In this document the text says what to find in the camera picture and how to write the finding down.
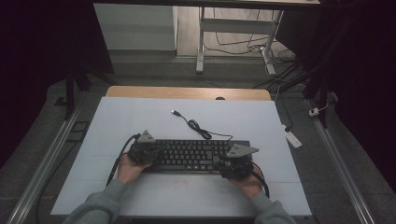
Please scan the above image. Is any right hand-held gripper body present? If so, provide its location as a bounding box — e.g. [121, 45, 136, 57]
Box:
[218, 143, 260, 179]

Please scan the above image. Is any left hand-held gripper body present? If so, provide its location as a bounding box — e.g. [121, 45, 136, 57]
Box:
[127, 130, 160, 165]

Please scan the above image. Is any black keyboard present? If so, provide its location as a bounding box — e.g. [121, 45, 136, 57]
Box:
[146, 138, 251, 175]

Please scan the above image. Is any person's right hand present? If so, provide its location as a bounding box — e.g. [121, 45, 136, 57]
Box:
[228, 166, 264, 200]

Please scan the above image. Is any person's left hand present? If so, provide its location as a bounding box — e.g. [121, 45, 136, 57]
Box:
[116, 153, 153, 185]

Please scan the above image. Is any white table mat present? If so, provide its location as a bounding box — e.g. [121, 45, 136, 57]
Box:
[50, 96, 312, 217]

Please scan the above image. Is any white power strip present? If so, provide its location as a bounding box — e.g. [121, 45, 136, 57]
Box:
[281, 124, 303, 149]

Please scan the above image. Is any black floor plate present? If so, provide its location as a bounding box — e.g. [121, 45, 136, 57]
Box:
[69, 120, 92, 144]

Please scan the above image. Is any black metal stand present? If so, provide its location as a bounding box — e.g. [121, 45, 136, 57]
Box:
[64, 59, 116, 120]
[274, 62, 331, 129]

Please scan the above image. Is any white cabinet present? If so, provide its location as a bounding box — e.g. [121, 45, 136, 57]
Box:
[92, 3, 178, 51]

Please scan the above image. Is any dark curtain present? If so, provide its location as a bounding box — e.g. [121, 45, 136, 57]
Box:
[0, 0, 115, 169]
[275, 0, 396, 194]

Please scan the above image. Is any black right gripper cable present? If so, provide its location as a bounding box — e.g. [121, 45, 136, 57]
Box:
[248, 161, 271, 199]

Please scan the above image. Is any black keyboard cable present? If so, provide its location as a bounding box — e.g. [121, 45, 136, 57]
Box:
[170, 109, 233, 142]

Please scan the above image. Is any bundle of floor cables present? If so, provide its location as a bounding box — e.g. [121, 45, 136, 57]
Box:
[204, 8, 300, 91]

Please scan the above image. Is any aluminium floor rail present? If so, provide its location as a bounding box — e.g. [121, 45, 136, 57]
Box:
[306, 99, 376, 224]
[6, 92, 85, 224]

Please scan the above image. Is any white desk frame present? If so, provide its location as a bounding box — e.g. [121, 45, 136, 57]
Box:
[195, 6, 285, 76]

